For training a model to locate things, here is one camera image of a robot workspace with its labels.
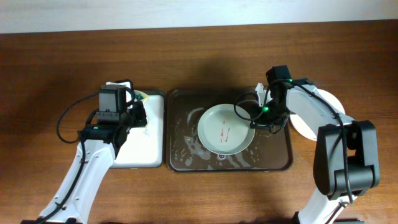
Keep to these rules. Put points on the green yellow sponge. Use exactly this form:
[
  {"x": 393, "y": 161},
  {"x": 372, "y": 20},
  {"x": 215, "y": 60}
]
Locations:
[{"x": 140, "y": 96}]

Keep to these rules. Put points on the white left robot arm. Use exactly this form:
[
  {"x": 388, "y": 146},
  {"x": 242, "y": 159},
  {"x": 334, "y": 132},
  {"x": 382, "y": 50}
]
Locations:
[{"x": 98, "y": 144}]

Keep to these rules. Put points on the white soapy tray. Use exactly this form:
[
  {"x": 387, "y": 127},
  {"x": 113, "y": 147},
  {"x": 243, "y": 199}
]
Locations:
[{"x": 144, "y": 146}]

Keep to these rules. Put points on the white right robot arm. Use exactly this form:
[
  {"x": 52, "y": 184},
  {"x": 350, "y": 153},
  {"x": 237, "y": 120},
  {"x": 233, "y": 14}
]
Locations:
[{"x": 346, "y": 163}]

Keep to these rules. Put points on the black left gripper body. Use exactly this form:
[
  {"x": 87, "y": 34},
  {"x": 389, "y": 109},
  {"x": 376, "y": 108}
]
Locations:
[{"x": 138, "y": 114}]

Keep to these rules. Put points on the dark brown tray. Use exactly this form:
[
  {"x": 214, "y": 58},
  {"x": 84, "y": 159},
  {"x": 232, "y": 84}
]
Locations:
[{"x": 185, "y": 153}]

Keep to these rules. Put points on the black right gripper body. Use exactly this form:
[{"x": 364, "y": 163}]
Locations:
[{"x": 264, "y": 123}]

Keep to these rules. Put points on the pale green plate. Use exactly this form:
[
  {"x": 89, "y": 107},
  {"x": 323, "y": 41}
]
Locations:
[{"x": 223, "y": 130}]

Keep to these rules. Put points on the cream plate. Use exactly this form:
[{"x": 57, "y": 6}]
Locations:
[{"x": 308, "y": 125}]

